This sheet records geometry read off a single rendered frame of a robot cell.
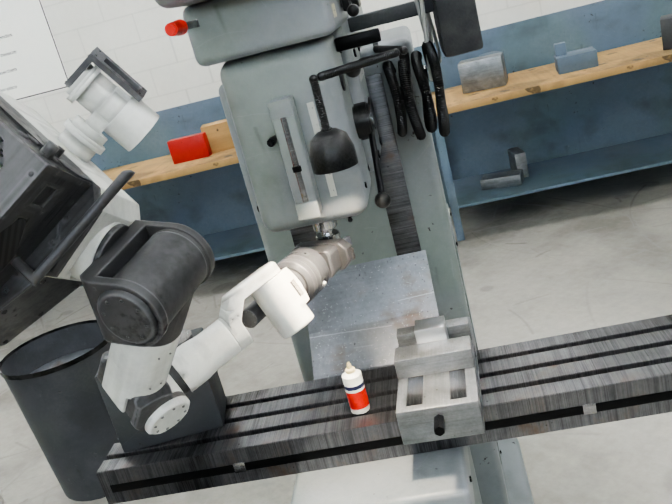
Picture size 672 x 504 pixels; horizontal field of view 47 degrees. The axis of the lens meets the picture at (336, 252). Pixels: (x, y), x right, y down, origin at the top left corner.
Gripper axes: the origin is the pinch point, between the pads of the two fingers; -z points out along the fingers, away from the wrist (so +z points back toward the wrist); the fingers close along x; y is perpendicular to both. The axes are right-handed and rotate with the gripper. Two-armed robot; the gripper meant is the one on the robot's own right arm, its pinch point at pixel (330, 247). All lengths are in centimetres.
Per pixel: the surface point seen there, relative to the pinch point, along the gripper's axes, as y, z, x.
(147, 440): 32, 20, 44
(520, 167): 90, -378, 47
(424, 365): 24.3, 3.7, -15.2
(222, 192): 72, -353, 267
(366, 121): -22.1, -5.1, -11.1
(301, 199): -13.6, 12.4, -3.4
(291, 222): -8.9, 9.8, 1.3
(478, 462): 79, -41, -5
